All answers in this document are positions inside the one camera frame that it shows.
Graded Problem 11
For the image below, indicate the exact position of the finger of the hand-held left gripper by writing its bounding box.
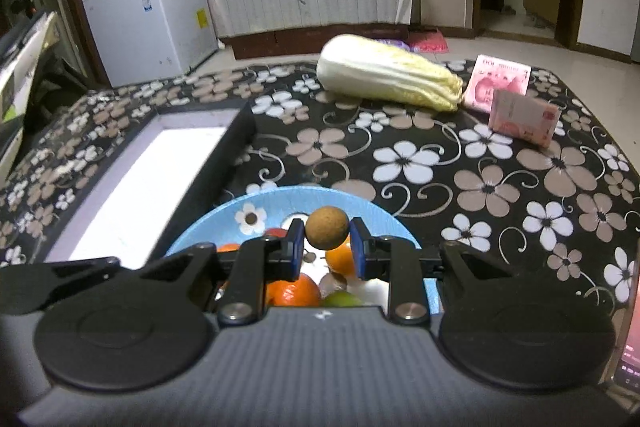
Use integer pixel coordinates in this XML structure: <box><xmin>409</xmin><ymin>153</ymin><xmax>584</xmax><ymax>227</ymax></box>
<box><xmin>0</xmin><ymin>256</ymin><xmax>121</xmax><ymax>314</ymax></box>

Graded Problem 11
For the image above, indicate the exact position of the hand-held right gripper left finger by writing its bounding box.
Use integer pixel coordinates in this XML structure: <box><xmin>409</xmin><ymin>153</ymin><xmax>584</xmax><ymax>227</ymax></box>
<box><xmin>137</xmin><ymin>217</ymin><xmax>306</xmax><ymax>325</ymax></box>

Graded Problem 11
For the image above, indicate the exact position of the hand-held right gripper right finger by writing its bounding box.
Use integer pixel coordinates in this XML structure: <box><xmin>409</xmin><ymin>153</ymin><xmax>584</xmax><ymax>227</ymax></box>
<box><xmin>349</xmin><ymin>217</ymin><xmax>508</xmax><ymax>327</ymax></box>

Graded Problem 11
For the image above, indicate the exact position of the orange oval fruit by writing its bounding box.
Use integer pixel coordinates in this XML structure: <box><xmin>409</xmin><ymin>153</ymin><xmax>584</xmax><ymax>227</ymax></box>
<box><xmin>325</xmin><ymin>244</ymin><xmax>357</xmax><ymax>278</ymax></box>

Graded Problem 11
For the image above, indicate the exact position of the mandarin with green stem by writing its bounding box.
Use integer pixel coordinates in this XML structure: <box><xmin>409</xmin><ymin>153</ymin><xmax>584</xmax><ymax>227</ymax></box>
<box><xmin>265</xmin><ymin>273</ymin><xmax>322</xmax><ymax>308</ymax></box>

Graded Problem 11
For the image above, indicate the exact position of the green round fruit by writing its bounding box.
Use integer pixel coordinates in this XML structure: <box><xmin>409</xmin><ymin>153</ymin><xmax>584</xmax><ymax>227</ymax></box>
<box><xmin>322</xmin><ymin>289</ymin><xmax>363</xmax><ymax>308</ymax></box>

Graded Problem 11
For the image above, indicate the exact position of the blue cartoon plate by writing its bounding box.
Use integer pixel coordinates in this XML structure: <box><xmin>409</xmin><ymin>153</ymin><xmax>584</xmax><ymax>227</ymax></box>
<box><xmin>164</xmin><ymin>188</ymin><xmax>421</xmax><ymax>313</ymax></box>

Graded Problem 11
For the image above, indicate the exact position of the black tray with white base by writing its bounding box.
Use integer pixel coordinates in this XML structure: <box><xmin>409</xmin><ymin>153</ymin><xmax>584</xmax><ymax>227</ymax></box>
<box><xmin>37</xmin><ymin>99</ymin><xmax>258</xmax><ymax>265</ymax></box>

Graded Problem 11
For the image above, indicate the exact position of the black floral tablecloth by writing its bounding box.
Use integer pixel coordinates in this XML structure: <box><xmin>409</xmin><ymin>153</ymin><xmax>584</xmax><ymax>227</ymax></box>
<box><xmin>0</xmin><ymin>57</ymin><xmax>640</xmax><ymax>308</ymax></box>

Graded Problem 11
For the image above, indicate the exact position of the napa cabbage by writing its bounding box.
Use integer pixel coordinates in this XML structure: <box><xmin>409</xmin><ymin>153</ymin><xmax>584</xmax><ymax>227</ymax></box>
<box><xmin>316</xmin><ymin>34</ymin><xmax>465</xmax><ymax>112</ymax></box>

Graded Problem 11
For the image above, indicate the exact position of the dark wooden low cabinet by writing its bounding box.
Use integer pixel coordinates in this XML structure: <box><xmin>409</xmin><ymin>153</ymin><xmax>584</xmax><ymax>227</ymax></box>
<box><xmin>219</xmin><ymin>23</ymin><xmax>426</xmax><ymax>60</ymax></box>

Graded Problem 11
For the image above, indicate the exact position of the folded pink banknote stack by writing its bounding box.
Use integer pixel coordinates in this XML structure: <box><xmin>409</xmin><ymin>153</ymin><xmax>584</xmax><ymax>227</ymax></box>
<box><xmin>487</xmin><ymin>88</ymin><xmax>561</xmax><ymax>148</ymax></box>

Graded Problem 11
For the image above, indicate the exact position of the standing pink banknote stack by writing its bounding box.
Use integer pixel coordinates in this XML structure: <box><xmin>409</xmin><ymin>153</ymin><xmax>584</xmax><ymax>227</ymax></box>
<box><xmin>462</xmin><ymin>54</ymin><xmax>532</xmax><ymax>114</ymax></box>

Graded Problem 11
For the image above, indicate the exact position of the pink plastic bag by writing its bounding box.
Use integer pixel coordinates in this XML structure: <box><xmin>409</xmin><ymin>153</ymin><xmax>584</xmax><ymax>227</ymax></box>
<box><xmin>407</xmin><ymin>29</ymin><xmax>449</xmax><ymax>54</ymax></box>

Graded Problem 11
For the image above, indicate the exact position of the dark bulky object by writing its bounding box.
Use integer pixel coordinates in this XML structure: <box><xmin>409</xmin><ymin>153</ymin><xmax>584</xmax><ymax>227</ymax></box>
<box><xmin>0</xmin><ymin>0</ymin><xmax>96</xmax><ymax>188</ymax></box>

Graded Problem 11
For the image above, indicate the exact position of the cabinet with white cloth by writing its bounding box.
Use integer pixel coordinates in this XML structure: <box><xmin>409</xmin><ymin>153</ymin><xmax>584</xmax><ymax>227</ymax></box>
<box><xmin>212</xmin><ymin>0</ymin><xmax>417</xmax><ymax>38</ymax></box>

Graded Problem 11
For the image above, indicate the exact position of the white chest freezer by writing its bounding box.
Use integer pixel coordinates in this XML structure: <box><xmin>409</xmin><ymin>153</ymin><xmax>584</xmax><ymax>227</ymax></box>
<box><xmin>81</xmin><ymin>0</ymin><xmax>219</xmax><ymax>88</ymax></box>

